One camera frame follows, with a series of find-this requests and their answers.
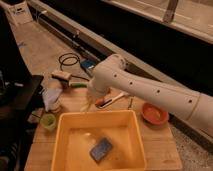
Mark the yellow banana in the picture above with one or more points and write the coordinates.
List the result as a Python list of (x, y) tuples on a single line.
[(88, 103)]

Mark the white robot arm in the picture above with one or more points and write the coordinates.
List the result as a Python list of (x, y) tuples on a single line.
[(186, 104)]

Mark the red bowl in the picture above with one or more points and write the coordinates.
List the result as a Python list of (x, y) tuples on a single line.
[(153, 114)]

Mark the metal spoon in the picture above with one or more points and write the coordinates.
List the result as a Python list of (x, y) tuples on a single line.
[(130, 103)]

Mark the blue electronic box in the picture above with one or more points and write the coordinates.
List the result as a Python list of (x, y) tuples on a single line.
[(88, 66)]

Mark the green cucumber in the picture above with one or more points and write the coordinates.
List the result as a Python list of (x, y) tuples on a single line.
[(78, 85)]

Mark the yellow plastic tub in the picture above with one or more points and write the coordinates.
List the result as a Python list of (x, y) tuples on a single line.
[(78, 133)]

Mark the blue sponge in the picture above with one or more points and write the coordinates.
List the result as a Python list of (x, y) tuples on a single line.
[(101, 149)]

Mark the green cup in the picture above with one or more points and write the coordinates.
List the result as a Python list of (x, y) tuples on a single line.
[(48, 121)]

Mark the black side furniture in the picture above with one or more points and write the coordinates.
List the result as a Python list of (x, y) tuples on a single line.
[(18, 91)]

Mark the white box with label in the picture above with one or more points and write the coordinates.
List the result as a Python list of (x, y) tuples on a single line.
[(19, 13)]

